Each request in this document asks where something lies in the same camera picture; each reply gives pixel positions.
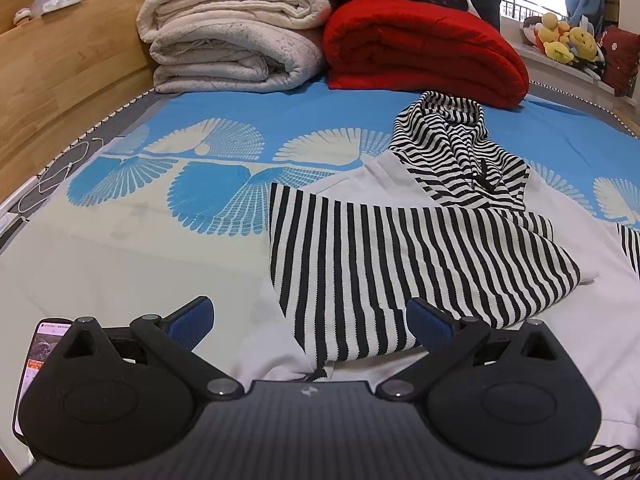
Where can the red folded blanket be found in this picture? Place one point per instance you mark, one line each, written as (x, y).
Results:
(425, 45)

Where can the white window ledge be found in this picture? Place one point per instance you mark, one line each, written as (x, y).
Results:
(560, 72)

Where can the dark red cushion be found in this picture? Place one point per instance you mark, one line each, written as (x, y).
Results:
(622, 57)

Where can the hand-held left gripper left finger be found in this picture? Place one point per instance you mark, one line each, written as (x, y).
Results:
(192, 319)

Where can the pile of plush toys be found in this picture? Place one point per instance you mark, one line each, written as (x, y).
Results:
(570, 40)

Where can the white black striped hoodie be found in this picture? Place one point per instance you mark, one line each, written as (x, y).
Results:
(400, 240)

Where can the blue fan-patterned bed mat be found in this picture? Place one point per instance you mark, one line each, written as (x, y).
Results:
(300, 110)

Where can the wooden headboard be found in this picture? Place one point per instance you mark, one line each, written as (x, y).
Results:
(65, 70)

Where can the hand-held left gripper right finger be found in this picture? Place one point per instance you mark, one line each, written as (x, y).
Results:
(429, 321)

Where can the smartphone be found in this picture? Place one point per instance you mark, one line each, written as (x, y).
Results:
(36, 360)

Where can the cream folded quilt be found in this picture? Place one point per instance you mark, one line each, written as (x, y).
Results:
(230, 0)

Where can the grey-white folded quilt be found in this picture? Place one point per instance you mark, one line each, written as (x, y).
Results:
(225, 57)

